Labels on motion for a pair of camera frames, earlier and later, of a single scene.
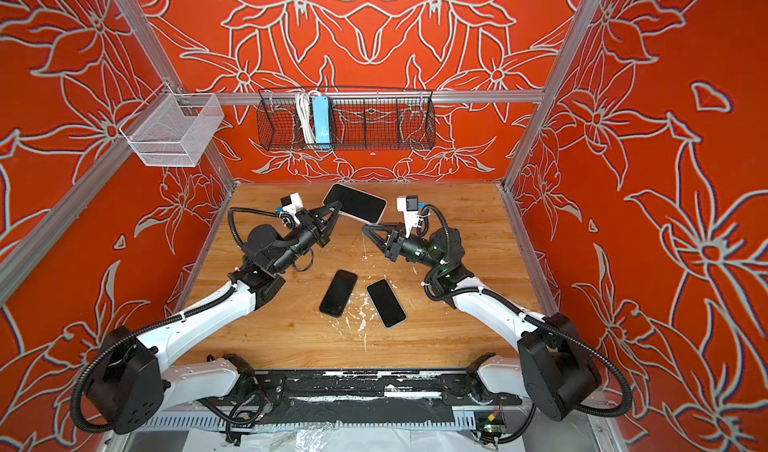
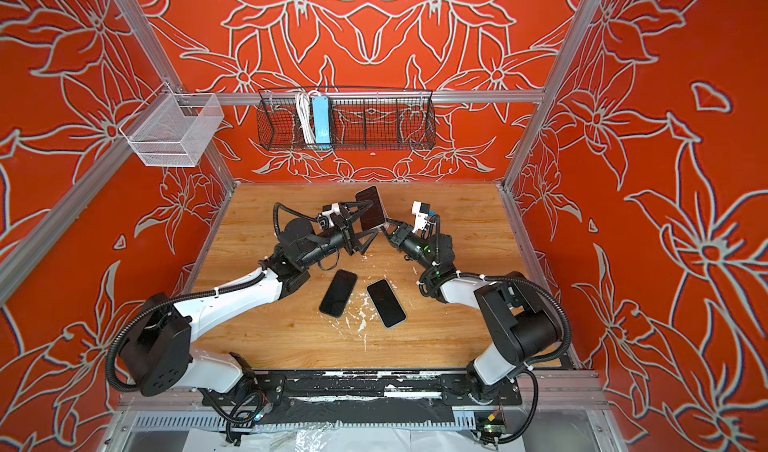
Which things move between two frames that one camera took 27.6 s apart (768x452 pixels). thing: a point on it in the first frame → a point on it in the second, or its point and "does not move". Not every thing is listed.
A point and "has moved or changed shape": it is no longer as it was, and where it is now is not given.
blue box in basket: x=320 y=106 does not move
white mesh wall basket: x=169 y=129 does not move
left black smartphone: x=338 y=293 does not move
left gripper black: x=318 y=229 → x=346 y=234
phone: x=355 y=203 has moved or changed shape
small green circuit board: x=495 y=428 does not move
